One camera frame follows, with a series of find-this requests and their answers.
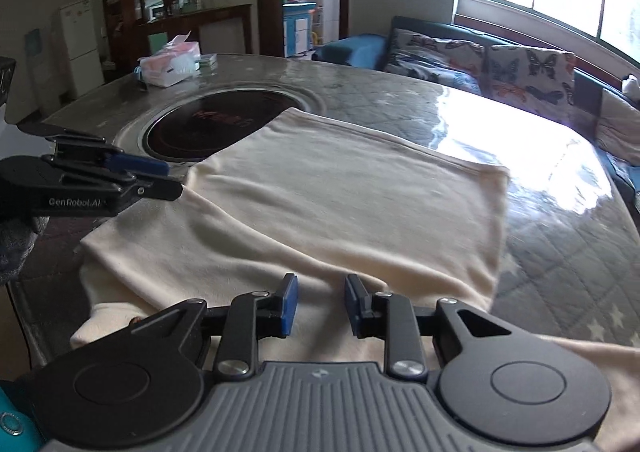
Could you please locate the dark wooden display cabinet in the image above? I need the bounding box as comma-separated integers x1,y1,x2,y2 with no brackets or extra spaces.
99,0,253,80

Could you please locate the white refrigerator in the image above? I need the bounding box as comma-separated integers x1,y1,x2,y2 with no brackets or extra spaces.
60,0,106,100

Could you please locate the blue sofa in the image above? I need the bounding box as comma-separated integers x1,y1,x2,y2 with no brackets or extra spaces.
312,16,640,213

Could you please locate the round black induction cooker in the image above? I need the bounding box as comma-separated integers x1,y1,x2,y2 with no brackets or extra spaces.
114,84,326,168

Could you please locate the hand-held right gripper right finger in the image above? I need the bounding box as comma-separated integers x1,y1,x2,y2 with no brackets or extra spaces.
344,273,526,379

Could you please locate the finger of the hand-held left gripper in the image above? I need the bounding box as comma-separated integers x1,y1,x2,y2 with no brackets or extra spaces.
52,131,169,177
42,157,184,206

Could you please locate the grey pillow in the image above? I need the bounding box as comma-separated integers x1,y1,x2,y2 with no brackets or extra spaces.
595,88,640,153

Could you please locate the butterfly print pillow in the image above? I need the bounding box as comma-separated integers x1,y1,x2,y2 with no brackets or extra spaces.
382,28,486,95
482,44,576,120

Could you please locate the cream knit garment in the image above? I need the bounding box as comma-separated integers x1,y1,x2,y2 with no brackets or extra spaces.
70,107,640,452

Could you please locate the blue cabinet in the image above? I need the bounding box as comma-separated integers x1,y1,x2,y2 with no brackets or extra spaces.
282,2,317,58

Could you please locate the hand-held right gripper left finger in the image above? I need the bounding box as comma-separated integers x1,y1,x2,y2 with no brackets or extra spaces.
131,273,300,380

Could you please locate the teal cloth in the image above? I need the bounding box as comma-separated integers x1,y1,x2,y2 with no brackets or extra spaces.
0,379,43,452

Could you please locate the pink tissue pack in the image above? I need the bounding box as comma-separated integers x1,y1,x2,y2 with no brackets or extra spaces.
135,32,202,89

